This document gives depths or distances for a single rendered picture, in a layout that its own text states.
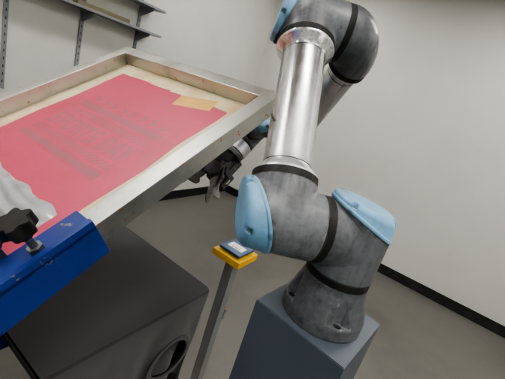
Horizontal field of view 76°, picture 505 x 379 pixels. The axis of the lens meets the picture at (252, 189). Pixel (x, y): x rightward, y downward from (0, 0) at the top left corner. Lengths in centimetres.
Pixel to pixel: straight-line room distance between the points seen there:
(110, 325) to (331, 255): 56
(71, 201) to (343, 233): 46
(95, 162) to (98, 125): 15
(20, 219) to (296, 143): 39
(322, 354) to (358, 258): 16
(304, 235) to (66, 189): 43
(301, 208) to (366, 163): 352
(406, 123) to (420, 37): 88
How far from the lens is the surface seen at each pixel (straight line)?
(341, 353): 59
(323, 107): 89
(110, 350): 85
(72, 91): 103
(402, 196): 395
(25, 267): 49
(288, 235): 49
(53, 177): 70
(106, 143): 75
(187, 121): 75
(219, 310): 140
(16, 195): 70
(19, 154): 82
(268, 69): 464
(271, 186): 49
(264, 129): 99
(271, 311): 60
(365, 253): 54
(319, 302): 58
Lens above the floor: 155
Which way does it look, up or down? 17 degrees down
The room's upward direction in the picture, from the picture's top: 17 degrees clockwise
